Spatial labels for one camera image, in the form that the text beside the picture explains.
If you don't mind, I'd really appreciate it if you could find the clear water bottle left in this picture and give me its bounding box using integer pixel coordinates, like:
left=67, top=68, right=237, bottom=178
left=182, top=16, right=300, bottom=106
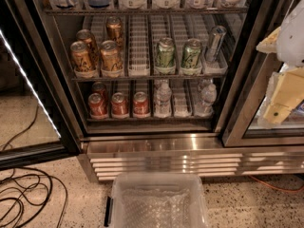
left=155, top=82, right=172, bottom=117

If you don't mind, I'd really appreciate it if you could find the gold can rear left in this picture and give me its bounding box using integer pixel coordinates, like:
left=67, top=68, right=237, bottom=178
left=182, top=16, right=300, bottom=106
left=76, top=29, right=99, bottom=66

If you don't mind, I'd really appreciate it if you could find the gold can rear right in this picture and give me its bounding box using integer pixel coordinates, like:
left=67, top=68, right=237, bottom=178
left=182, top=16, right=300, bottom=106
left=105, top=16, right=124, bottom=48

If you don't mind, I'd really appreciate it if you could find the gold can front left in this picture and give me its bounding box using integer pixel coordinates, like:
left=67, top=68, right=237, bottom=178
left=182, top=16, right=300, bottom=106
left=70, top=41, right=95, bottom=72

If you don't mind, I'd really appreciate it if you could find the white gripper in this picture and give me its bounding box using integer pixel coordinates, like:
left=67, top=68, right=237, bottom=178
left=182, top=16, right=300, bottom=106
left=256, top=0, right=304, bottom=124

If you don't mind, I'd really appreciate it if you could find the orange cable on floor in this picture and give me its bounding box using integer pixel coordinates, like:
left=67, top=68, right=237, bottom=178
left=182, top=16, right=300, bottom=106
left=247, top=174, right=304, bottom=195

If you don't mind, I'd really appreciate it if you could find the closed right fridge door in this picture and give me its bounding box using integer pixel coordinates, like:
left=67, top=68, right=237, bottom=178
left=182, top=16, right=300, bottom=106
left=216, top=0, right=304, bottom=147

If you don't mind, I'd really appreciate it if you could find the green can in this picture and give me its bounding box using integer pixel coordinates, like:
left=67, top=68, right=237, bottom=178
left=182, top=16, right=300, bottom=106
left=156, top=37, right=175, bottom=68
left=181, top=38, right=202, bottom=69

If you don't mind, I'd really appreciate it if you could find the stainless steel fridge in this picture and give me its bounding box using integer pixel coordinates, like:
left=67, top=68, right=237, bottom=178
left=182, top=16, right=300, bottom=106
left=6, top=0, right=304, bottom=182

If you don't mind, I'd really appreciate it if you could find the open glass fridge door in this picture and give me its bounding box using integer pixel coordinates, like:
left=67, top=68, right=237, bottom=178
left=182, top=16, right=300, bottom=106
left=0, top=0, right=82, bottom=170

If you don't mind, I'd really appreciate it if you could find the green can right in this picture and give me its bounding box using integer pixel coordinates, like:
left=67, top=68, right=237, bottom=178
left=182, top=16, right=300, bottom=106
left=181, top=38, right=202, bottom=69

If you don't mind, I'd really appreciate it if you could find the red can rear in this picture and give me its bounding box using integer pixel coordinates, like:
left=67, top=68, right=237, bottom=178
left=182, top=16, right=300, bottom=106
left=91, top=82, right=108, bottom=101

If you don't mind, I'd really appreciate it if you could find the gold can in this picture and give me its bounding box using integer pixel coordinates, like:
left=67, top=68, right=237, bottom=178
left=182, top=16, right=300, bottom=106
left=70, top=41, right=95, bottom=72
left=100, top=40, right=123, bottom=72
left=76, top=29, right=99, bottom=66
left=105, top=16, right=124, bottom=48

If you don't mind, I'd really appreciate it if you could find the clear plastic bin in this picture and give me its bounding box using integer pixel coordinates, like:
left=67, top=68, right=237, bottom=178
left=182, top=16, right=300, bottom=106
left=104, top=173, right=209, bottom=228

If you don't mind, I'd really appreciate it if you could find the red can front middle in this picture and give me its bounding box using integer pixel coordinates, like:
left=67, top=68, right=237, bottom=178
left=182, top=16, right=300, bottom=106
left=111, top=92, right=128, bottom=115

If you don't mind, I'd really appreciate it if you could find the black cable on floor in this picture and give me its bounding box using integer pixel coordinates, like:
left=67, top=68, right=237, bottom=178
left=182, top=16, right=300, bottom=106
left=0, top=104, right=69, bottom=228

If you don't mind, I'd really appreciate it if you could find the gold can front right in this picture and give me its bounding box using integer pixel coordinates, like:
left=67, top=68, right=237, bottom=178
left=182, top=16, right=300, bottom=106
left=100, top=40, right=123, bottom=72

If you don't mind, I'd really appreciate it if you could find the clear water bottle right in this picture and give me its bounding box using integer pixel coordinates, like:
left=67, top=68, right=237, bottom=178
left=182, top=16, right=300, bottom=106
left=197, top=79, right=217, bottom=117

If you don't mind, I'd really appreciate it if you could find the clear water bottle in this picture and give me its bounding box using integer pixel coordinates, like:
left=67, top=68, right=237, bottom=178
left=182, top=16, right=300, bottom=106
left=197, top=79, right=217, bottom=117
left=155, top=82, right=172, bottom=117

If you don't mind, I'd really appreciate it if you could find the green can left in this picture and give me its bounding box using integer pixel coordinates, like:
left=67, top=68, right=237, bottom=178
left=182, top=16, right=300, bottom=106
left=156, top=37, right=175, bottom=68

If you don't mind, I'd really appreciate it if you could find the red can front right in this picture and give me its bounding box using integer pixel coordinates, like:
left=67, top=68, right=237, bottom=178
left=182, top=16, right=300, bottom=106
left=133, top=91, right=149, bottom=115

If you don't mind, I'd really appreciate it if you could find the red can front left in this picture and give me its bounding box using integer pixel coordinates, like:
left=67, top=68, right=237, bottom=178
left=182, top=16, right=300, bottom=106
left=88, top=93, right=107, bottom=116

